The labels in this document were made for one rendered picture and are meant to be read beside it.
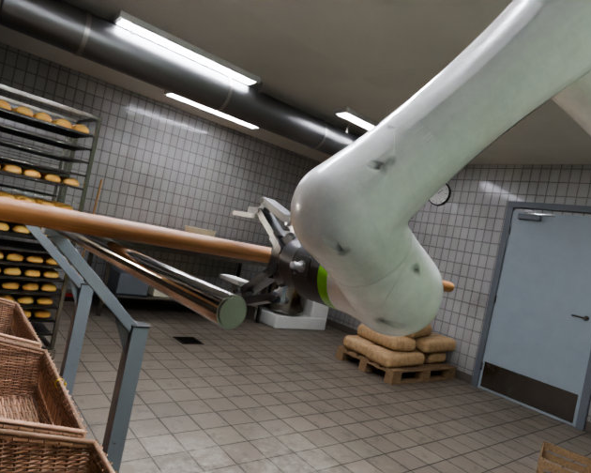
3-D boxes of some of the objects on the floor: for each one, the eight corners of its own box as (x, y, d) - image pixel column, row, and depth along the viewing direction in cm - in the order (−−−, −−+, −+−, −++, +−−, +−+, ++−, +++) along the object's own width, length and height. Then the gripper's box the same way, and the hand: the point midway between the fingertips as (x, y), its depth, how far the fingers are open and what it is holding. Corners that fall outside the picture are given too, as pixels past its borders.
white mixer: (275, 330, 577) (295, 232, 578) (248, 316, 628) (266, 226, 629) (328, 331, 641) (347, 243, 642) (300, 319, 692) (317, 237, 693)
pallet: (390, 385, 437) (394, 371, 437) (335, 358, 499) (338, 345, 499) (453, 379, 514) (456, 367, 514) (399, 356, 576) (401, 345, 576)
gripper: (311, 180, 60) (228, 176, 77) (277, 347, 60) (201, 307, 77) (347, 192, 65) (262, 187, 82) (315, 346, 65) (236, 309, 82)
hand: (237, 246), depth 78 cm, fingers open, 11 cm apart
